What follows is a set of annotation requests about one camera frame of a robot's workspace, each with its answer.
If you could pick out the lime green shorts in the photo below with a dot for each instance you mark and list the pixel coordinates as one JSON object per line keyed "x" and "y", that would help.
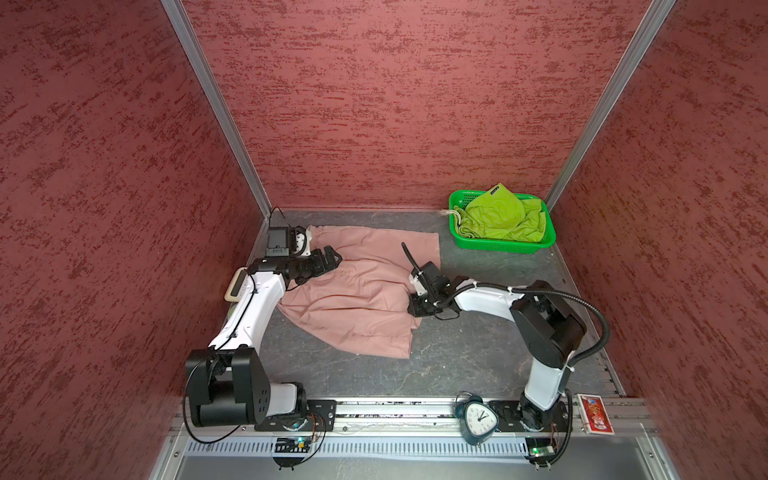
{"x": 498, "y": 215}

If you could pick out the aluminium front rail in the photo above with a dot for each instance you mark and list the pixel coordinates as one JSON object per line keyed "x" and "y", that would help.
{"x": 434, "y": 416}

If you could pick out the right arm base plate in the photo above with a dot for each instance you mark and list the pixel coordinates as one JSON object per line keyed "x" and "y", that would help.
{"x": 510, "y": 414}

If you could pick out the right circuit board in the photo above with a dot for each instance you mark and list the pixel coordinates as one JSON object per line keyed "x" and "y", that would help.
{"x": 540, "y": 450}

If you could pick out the green plastic basket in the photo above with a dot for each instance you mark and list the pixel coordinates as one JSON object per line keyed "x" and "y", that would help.
{"x": 504, "y": 243}

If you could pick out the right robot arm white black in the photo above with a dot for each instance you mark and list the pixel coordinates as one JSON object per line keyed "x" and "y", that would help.
{"x": 550, "y": 329}

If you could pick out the left circuit board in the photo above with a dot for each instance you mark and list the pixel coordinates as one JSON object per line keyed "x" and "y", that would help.
{"x": 293, "y": 446}

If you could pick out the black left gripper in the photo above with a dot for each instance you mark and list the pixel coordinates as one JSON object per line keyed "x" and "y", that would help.
{"x": 320, "y": 266}

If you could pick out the pink shorts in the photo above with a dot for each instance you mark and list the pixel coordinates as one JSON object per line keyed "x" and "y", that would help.
{"x": 361, "y": 307}

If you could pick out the aluminium corner post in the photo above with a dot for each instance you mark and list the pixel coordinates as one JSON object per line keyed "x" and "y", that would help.
{"x": 645, "y": 33}
{"x": 183, "y": 28}

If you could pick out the cream yellow calculator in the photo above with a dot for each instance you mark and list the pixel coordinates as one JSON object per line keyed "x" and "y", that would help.
{"x": 234, "y": 291}

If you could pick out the right aluminium corner post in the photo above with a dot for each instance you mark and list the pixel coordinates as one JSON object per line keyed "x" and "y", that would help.
{"x": 645, "y": 33}

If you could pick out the left aluminium corner post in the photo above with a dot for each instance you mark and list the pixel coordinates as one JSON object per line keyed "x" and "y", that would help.
{"x": 183, "y": 28}

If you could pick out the red card packet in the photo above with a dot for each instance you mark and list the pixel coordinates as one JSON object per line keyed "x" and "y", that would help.
{"x": 594, "y": 415}

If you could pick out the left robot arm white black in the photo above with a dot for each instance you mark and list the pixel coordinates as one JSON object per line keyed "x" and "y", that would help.
{"x": 227, "y": 385}

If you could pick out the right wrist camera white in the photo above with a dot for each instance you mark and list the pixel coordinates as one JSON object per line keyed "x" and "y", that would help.
{"x": 415, "y": 279}

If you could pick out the circuit board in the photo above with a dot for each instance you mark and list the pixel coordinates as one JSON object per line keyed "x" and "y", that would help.
{"x": 293, "y": 446}
{"x": 540, "y": 450}

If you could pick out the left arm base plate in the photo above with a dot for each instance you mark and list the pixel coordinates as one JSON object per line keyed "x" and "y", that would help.
{"x": 319, "y": 416}

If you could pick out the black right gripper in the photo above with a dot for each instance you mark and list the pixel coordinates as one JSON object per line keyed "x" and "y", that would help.
{"x": 418, "y": 311}

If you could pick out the teal alarm clock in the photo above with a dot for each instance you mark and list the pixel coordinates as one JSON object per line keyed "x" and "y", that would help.
{"x": 477, "y": 420}

